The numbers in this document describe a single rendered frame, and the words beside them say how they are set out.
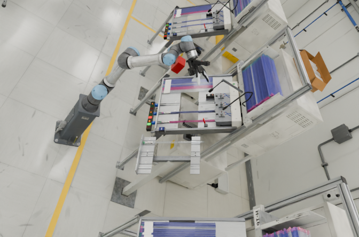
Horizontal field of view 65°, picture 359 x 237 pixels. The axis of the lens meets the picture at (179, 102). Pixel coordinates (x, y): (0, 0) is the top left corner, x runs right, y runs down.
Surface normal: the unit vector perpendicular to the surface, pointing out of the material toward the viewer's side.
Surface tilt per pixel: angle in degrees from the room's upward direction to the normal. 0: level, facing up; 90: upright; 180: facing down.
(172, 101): 44
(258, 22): 90
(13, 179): 0
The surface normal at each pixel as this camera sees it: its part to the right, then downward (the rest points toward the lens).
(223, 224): -0.14, -0.68
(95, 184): 0.59, -0.52
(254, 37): -0.07, 0.73
